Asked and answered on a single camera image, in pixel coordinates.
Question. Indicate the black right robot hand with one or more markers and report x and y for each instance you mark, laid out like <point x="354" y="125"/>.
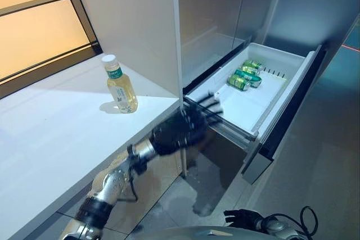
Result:
<point x="243" y="219"/>

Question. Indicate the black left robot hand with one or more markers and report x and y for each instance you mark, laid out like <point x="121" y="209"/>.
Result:
<point x="180" y="130"/>

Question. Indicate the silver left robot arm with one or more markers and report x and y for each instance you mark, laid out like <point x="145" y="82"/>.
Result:
<point x="112" y="183"/>

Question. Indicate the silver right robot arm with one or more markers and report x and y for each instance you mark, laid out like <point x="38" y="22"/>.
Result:
<point x="281" y="227"/>

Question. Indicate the white fridge drawer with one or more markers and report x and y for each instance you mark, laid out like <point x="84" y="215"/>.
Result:
<point x="253" y="94"/>

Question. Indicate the stainless steel fridge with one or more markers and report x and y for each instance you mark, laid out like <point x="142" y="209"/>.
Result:
<point x="253" y="26"/>

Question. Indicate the grey robot torso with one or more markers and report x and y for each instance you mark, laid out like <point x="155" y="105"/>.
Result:
<point x="194" y="233"/>

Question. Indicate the yellow tea bottle white cap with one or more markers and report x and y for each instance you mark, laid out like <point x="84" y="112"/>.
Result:
<point x="121" y="89"/>

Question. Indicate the green drink can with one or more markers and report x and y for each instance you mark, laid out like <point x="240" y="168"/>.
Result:
<point x="253" y="65"/>
<point x="249" y="77"/>
<point x="238" y="81"/>

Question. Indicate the black framed window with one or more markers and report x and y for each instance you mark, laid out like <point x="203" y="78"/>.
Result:
<point x="42" y="20"/>

